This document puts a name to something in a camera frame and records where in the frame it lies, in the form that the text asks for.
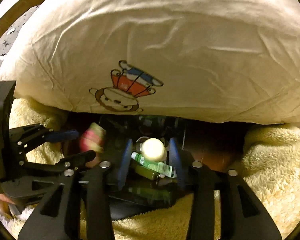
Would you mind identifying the cream cartoon printed blanket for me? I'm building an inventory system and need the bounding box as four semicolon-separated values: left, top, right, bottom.
0;0;300;126

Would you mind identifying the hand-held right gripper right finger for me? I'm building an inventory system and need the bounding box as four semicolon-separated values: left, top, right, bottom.
168;137;283;240

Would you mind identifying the pink yellow wrapper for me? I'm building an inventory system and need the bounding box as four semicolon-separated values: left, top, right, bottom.
79;122;107;168

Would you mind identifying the yellow fluffy blanket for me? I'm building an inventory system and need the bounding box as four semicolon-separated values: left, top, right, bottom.
0;97;300;240

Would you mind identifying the wooden headboard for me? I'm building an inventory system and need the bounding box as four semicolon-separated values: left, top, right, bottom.
0;0;61;47

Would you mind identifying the green white tube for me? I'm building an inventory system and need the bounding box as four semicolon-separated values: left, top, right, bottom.
131;152;177;178

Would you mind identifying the grey printed bed sheet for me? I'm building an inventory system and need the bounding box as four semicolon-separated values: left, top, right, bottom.
0;4;41;87

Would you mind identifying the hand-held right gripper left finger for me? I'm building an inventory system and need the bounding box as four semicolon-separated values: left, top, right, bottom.
17;138;135;240

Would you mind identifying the black bin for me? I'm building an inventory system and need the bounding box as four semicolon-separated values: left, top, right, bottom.
62;114;246;221

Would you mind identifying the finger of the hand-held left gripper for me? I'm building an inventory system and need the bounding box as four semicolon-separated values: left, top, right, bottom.
9;123;80;156
22;150;97;178

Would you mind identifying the small olive green bottle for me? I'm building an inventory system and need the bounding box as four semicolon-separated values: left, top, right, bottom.
132;163;161;181

